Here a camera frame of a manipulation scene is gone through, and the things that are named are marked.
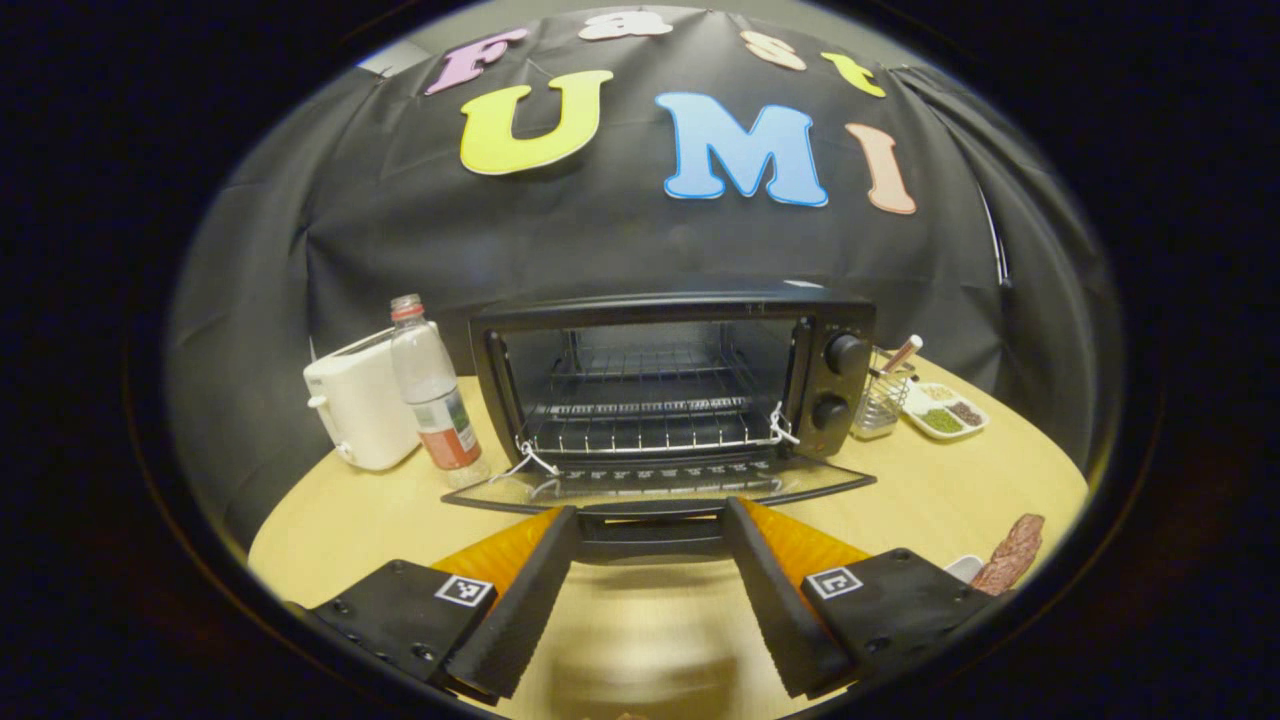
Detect black backdrop cloth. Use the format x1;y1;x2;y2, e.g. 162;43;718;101
165;5;1126;551

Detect black electric oven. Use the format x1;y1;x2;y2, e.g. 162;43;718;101
443;290;879;563

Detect brown meat strip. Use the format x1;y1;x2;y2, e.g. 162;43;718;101
971;514;1047;598

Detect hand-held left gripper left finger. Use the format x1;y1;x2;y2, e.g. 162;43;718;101
310;508;583;703

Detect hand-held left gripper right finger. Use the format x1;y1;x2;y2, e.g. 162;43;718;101
722;498;1001;701

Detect white divided condiment dish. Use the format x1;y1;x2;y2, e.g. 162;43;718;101
900;382;991;442

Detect wire utensil holder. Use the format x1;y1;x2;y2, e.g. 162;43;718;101
852;348;913;442

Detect brown handled kitchen brush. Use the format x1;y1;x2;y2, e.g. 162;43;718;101
878;334;925;379

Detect white toaster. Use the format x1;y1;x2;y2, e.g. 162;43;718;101
303;322;442;473

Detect clear plastic water bottle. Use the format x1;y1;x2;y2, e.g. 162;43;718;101
388;293;492;490

